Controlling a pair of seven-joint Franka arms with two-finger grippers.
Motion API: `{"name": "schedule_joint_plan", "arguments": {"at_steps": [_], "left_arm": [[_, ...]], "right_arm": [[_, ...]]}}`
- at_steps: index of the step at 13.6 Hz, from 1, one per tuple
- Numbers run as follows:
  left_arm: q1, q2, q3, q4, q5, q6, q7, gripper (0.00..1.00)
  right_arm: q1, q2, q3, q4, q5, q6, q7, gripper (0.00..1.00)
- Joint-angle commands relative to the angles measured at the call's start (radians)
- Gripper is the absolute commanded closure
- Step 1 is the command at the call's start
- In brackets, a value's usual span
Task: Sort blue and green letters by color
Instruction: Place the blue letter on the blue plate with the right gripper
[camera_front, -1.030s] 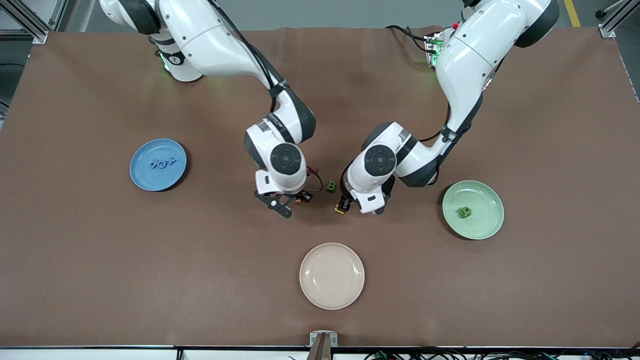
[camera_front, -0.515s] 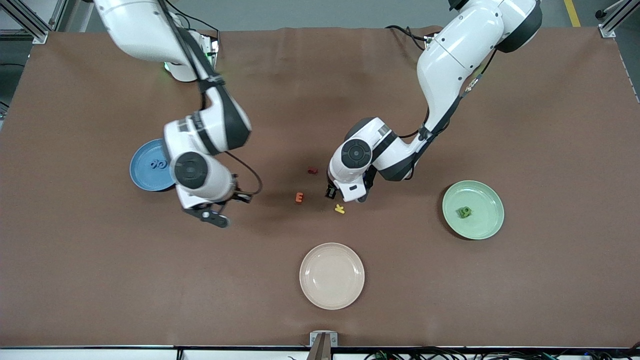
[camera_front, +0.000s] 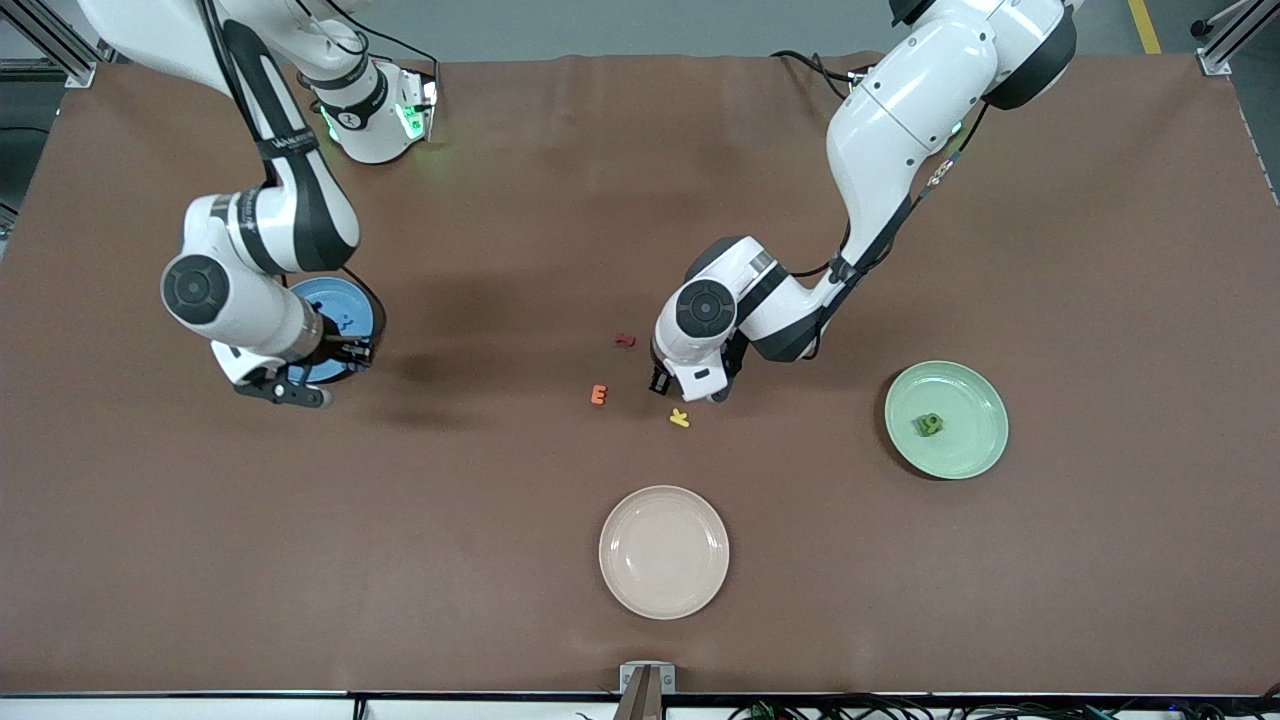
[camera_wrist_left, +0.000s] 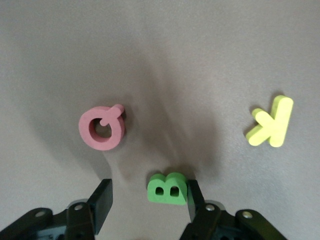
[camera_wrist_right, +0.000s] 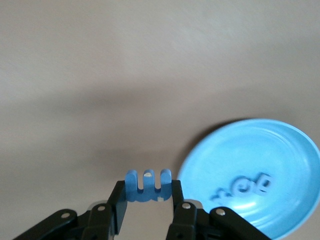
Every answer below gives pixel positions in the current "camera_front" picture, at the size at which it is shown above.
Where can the yellow letter k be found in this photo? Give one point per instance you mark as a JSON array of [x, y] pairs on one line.
[[680, 418]]

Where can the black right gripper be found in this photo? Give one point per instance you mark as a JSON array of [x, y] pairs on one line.
[[341, 352]]

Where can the green letter q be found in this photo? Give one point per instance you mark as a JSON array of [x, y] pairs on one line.
[[934, 420]]

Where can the aluminium frame profile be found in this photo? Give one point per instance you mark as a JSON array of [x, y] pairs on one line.
[[75, 72], [1215, 62]]

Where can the yellow floor tape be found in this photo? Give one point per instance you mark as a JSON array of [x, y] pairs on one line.
[[1145, 25]]

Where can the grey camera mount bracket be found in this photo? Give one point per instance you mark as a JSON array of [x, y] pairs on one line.
[[630, 675]]

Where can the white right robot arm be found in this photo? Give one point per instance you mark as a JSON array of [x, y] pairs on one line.
[[260, 315]]

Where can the brown table cover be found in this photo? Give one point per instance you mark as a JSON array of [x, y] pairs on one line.
[[200, 550]]

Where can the blue plate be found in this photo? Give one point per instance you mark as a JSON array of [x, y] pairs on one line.
[[360, 300]]

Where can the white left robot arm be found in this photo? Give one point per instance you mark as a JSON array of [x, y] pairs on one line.
[[900, 100]]

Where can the beige plate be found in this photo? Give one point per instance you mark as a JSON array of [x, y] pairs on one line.
[[664, 552]]

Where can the green plate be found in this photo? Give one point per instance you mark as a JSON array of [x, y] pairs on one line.
[[970, 440]]

